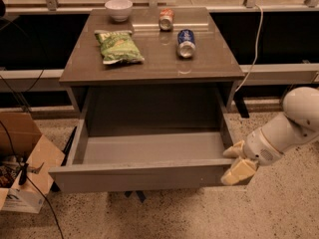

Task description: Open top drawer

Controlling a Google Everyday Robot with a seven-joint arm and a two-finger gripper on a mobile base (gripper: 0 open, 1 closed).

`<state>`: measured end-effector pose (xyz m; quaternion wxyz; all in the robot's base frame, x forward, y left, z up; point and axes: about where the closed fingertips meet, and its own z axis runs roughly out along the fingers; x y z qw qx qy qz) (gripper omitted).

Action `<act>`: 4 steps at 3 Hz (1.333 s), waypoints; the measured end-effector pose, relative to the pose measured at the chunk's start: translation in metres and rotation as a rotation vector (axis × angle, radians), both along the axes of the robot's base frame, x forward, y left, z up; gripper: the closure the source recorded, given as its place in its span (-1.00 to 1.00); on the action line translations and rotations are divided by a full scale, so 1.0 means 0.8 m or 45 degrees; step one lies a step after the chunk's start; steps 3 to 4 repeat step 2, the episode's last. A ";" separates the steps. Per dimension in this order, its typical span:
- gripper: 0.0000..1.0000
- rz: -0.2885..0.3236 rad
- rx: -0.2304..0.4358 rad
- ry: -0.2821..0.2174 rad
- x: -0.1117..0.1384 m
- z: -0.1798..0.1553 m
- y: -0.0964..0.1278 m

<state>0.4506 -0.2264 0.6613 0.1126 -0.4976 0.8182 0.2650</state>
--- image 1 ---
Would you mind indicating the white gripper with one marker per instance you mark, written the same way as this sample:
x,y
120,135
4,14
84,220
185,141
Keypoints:
x,y
259,148

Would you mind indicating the grey top drawer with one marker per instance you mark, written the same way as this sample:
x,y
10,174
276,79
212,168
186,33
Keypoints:
x,y
148,138

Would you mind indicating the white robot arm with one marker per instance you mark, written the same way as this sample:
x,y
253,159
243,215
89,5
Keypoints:
x,y
296,125

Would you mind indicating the grey drawer cabinet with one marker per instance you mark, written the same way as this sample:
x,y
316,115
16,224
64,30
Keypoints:
x,y
212,61

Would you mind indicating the open cardboard box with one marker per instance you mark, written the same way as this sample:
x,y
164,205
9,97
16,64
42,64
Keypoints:
x,y
26,157

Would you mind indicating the blue soda can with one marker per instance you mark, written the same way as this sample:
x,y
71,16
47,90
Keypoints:
x,y
185,43

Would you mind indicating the red soda can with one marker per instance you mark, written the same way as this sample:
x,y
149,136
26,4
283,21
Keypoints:
x,y
166,19

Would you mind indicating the green chip bag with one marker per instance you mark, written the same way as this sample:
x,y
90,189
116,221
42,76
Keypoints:
x,y
118,47

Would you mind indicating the black stand leg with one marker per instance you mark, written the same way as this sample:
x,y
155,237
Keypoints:
x,y
66,150

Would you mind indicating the white ceramic bowl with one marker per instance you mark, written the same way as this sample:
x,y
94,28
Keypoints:
x,y
119,10

